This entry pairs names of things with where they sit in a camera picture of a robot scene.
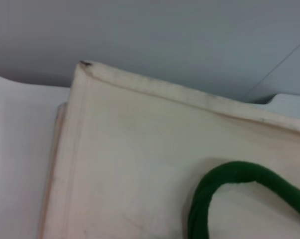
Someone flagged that white canvas bag green handles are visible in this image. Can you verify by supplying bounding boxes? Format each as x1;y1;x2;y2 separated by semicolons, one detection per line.
39;60;300;239

